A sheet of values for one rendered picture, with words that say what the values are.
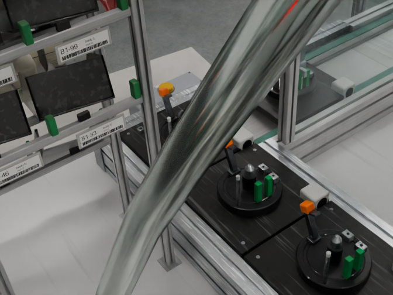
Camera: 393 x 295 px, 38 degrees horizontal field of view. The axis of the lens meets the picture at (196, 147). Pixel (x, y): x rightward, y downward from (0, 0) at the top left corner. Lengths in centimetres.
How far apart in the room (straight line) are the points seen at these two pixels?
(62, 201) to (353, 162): 74
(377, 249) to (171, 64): 99
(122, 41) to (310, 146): 247
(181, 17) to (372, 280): 308
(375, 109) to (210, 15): 252
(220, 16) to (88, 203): 271
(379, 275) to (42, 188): 84
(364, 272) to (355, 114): 56
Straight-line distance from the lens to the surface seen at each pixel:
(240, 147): 137
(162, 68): 187
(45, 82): 96
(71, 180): 151
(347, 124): 155
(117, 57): 364
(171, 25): 392
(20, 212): 147
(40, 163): 93
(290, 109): 134
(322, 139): 150
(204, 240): 119
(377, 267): 116
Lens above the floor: 186
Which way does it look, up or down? 40 degrees down
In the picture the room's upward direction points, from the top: 4 degrees counter-clockwise
